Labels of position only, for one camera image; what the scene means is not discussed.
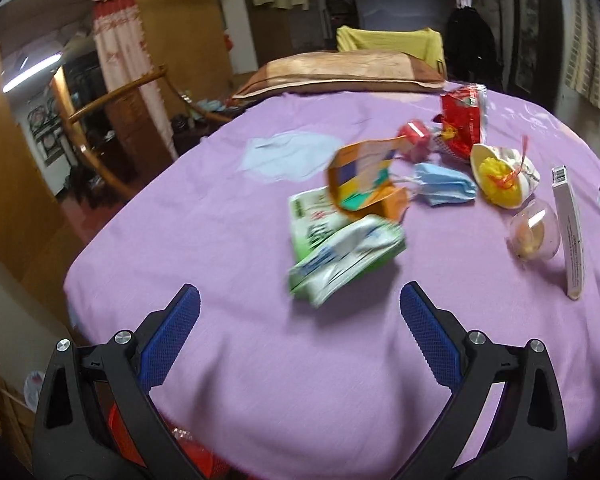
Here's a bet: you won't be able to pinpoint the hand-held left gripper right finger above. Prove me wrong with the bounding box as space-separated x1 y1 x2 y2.
395 281 568 480

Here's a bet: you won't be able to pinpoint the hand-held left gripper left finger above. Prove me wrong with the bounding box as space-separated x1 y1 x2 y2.
31 283 216 480

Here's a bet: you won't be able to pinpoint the clear dome container red wrappers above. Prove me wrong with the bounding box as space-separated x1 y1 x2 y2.
396 120 433 161

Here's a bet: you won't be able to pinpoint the slim white box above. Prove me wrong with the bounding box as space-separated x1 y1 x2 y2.
551 165 586 302

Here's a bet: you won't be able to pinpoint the clear plastic egg case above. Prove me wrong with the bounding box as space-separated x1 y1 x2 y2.
508 198 561 261

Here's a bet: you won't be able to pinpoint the purple bed sheet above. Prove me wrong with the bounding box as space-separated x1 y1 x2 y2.
62 77 600 480

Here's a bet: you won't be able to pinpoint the green wet wipes packet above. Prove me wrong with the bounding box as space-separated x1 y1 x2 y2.
287 215 408 308

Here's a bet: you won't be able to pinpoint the blue face mask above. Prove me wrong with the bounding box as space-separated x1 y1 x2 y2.
412 161 478 207

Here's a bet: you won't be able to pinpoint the white plastic bag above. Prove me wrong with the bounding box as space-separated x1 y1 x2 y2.
24 370 46 413

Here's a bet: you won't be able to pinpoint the green tissue packet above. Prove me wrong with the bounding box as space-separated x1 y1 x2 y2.
288 186 346 261

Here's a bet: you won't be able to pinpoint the orange paper carton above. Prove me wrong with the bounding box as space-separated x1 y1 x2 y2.
327 137 411 223

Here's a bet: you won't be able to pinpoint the red snack bag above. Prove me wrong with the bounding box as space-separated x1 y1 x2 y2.
439 85 490 161

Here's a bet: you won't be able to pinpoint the striped window curtain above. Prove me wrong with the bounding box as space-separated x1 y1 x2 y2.
555 0 600 108

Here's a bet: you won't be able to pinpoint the curved wooden chair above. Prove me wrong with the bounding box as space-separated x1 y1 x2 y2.
50 65 233 198

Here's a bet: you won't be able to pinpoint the brown gold pillow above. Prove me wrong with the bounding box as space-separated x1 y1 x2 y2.
231 51 446 101

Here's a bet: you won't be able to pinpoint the red white floral curtain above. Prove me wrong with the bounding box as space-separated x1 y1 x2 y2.
91 0 178 161

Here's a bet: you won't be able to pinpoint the fluorescent light tube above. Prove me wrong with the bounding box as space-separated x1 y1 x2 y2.
1 51 63 93

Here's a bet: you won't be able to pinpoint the yellow cloth covered chair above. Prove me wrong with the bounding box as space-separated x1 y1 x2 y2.
336 25 447 73

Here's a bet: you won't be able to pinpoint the brown wooden wardrobe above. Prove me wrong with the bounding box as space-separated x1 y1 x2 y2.
240 0 326 71

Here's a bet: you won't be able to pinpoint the dark framed wall picture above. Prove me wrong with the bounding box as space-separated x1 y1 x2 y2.
510 0 563 111

